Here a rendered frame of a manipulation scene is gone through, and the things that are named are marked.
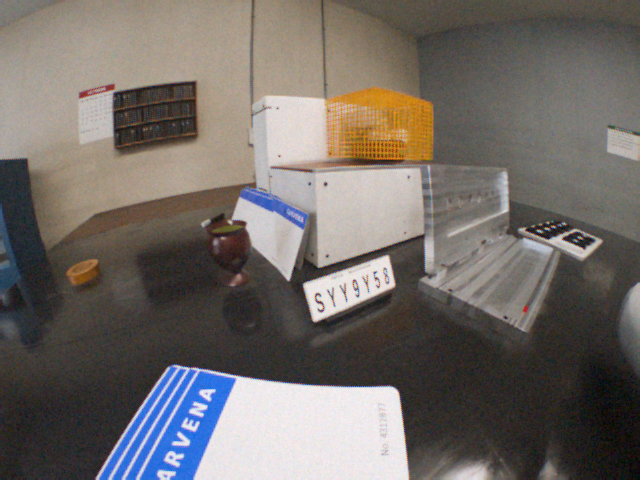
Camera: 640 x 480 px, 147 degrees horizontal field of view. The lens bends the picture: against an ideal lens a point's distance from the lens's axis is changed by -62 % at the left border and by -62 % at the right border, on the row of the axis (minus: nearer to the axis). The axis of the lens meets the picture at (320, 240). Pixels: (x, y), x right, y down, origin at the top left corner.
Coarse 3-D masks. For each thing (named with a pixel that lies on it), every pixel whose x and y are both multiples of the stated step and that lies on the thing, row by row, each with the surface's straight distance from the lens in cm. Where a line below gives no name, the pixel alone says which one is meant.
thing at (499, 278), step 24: (504, 240) 74; (480, 264) 55; (504, 264) 59; (528, 264) 63; (552, 264) 67; (432, 288) 43; (456, 288) 44; (480, 288) 46; (504, 288) 48; (528, 288) 51; (480, 312) 40; (504, 312) 42; (528, 312) 43
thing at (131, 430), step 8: (168, 368) 20; (176, 368) 20; (168, 376) 19; (160, 384) 19; (152, 392) 19; (160, 392) 19; (152, 400) 19; (144, 408) 18; (136, 416) 18; (144, 416) 18; (136, 424) 18; (128, 432) 18; (120, 440) 18; (128, 440) 18; (120, 448) 18; (112, 456) 18; (120, 456) 18; (104, 464) 18; (112, 464) 18; (104, 472) 18
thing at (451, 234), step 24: (432, 168) 40; (456, 168) 47; (480, 168) 58; (504, 168) 77; (432, 192) 40; (456, 192) 49; (480, 192) 60; (504, 192) 79; (432, 216) 40; (456, 216) 49; (480, 216) 60; (504, 216) 76; (432, 240) 41; (456, 240) 48; (480, 240) 59; (432, 264) 42; (456, 264) 51
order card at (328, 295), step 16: (384, 256) 41; (352, 272) 37; (368, 272) 39; (384, 272) 41; (304, 288) 33; (320, 288) 34; (336, 288) 36; (352, 288) 37; (368, 288) 39; (384, 288) 41; (320, 304) 35; (336, 304) 36; (352, 304) 37
